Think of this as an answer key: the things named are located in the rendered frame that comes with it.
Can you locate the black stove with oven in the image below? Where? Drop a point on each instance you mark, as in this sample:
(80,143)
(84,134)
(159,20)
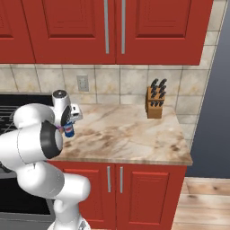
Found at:
(27,100)

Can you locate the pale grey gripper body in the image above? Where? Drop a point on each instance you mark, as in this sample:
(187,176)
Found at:
(77,112)

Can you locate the wooden knife block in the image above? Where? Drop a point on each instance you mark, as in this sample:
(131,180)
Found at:
(154,111)

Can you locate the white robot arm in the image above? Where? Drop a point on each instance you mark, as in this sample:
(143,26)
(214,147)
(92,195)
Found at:
(30,143)

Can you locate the red wall cupboard door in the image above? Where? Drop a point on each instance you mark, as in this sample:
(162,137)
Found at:
(12,30)
(164,30)
(68,30)

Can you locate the grey wall outlet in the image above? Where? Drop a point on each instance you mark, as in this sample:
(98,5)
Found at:
(82,83)

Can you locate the blue soda can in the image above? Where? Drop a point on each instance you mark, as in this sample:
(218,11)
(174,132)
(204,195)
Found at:
(69,130)

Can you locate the red base cupboard door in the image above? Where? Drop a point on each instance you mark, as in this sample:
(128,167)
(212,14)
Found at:
(95,194)
(149,197)

